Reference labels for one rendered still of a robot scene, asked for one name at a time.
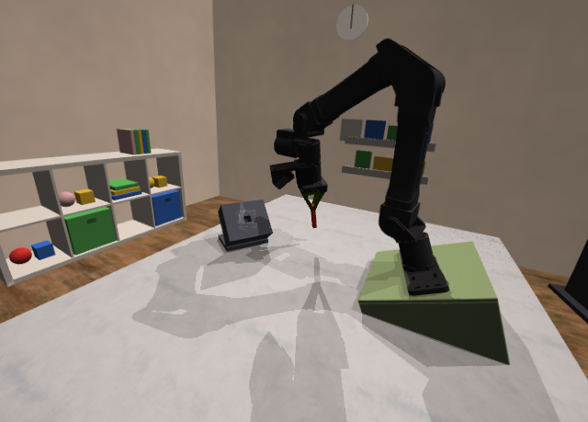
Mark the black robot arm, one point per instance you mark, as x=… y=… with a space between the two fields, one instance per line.
x=413 y=83

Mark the grey sloped panel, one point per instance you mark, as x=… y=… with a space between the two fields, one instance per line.
x=244 y=224

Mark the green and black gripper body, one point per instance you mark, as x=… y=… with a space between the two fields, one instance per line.
x=319 y=183

